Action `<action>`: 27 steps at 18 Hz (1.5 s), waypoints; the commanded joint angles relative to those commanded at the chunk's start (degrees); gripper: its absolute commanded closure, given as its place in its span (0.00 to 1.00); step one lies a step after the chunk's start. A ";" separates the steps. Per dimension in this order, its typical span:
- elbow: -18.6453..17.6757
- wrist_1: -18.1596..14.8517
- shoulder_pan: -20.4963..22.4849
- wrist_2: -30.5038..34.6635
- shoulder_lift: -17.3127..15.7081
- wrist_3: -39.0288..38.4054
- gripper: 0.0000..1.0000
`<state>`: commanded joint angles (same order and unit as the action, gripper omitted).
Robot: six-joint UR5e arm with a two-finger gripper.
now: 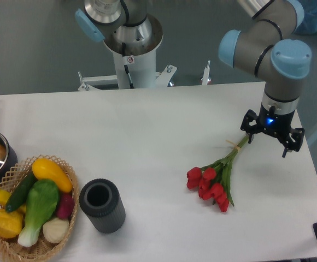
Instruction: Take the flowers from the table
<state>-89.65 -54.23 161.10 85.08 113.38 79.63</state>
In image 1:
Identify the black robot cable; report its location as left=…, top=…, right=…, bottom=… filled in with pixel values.
left=119, top=0, right=136, bottom=90

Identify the green bok choy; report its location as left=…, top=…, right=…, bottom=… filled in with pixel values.
left=17, top=179, right=60, bottom=247

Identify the green cucumber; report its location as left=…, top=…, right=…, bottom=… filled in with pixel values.
left=5, top=171, right=37, bottom=213

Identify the woven wicker basket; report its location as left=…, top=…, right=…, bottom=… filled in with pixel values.
left=0, top=155, right=80, bottom=261

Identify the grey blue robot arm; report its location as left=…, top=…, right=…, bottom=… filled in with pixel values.
left=218, top=0, right=312, bottom=155

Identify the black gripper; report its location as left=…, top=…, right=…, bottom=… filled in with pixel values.
left=240, top=105, right=305, bottom=158

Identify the yellow squash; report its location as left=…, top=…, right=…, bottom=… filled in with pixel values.
left=32, top=158, right=73, bottom=193

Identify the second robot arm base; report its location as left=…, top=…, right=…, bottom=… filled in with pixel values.
left=75, top=1, right=163, bottom=56

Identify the dark grey ribbed vase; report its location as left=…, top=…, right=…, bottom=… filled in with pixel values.
left=79, top=178, right=126, bottom=234

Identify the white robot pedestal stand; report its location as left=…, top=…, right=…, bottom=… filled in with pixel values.
left=77, top=46, right=213, bottom=92

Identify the yellow banana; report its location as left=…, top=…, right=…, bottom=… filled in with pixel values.
left=0, top=189, right=26, bottom=214

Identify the red tulip bouquet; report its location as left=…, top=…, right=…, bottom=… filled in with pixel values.
left=186, top=135, right=249, bottom=213

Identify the yellow bell pepper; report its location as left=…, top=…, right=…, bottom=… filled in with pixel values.
left=0, top=209, right=24, bottom=239

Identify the white garlic bulb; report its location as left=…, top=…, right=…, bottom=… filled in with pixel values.
left=43, top=217, right=69, bottom=243

